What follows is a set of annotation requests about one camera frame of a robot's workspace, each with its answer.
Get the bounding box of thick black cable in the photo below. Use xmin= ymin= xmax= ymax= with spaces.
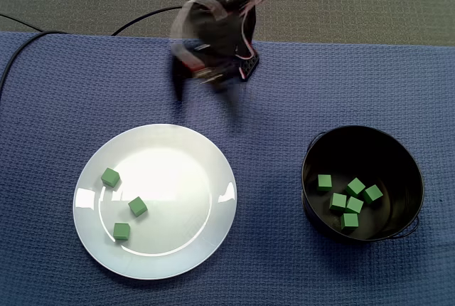
xmin=0 ymin=30 xmax=67 ymax=90

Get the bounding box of black metal bucket container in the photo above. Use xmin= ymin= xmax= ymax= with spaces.
xmin=301 ymin=125 xmax=425 ymax=245

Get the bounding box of blue woven table cloth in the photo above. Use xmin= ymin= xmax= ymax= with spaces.
xmin=0 ymin=31 xmax=455 ymax=306

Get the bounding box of thin black cable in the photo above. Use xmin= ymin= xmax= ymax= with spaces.
xmin=0 ymin=12 xmax=43 ymax=33

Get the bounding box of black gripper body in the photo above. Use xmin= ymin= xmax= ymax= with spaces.
xmin=172 ymin=40 xmax=243 ymax=90

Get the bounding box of long black robot cable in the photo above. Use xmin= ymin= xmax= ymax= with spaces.
xmin=110 ymin=5 xmax=186 ymax=36

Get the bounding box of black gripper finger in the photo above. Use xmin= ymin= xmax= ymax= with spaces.
xmin=215 ymin=83 xmax=243 ymax=117
xmin=172 ymin=70 xmax=188 ymax=103

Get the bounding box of green cube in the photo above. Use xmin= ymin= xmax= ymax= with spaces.
xmin=328 ymin=192 xmax=348 ymax=213
xmin=345 ymin=196 xmax=365 ymax=215
xmin=127 ymin=196 xmax=149 ymax=218
xmin=112 ymin=222 xmax=131 ymax=241
xmin=362 ymin=184 xmax=384 ymax=205
xmin=346 ymin=177 xmax=367 ymax=198
xmin=341 ymin=213 xmax=360 ymax=231
xmin=100 ymin=167 xmax=121 ymax=189
xmin=316 ymin=174 xmax=333 ymax=192

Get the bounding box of white round plate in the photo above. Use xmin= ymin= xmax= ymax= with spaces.
xmin=73 ymin=123 xmax=238 ymax=281

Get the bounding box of pink gripper servo wire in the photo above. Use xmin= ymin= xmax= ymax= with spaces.
xmin=169 ymin=0 xmax=232 ymax=58

